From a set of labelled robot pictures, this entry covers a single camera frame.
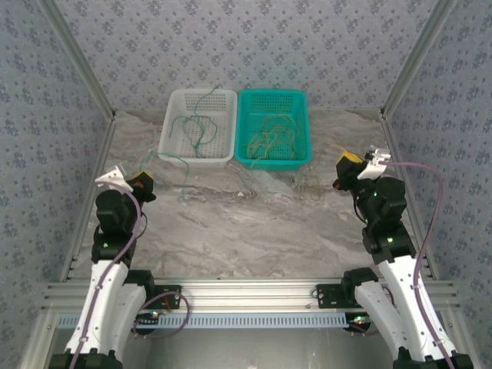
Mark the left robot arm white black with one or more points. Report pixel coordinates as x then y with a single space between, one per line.
104 292

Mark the small black controller board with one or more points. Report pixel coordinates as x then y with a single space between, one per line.
359 322
148 319

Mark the white perforated plastic basket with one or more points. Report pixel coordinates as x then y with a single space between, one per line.
223 134

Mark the aluminium frame post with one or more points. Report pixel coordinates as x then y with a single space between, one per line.
81 57
415 57

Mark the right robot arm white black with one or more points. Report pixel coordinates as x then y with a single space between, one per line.
403 300

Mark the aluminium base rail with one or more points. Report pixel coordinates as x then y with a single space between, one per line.
250 294

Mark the grey metal sheet panel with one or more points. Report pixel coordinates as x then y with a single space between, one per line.
250 350

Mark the aluminium table edge rail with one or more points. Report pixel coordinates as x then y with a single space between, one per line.
416 215
82 223

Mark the teal perforated plastic basket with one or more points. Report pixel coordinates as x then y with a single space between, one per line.
250 111

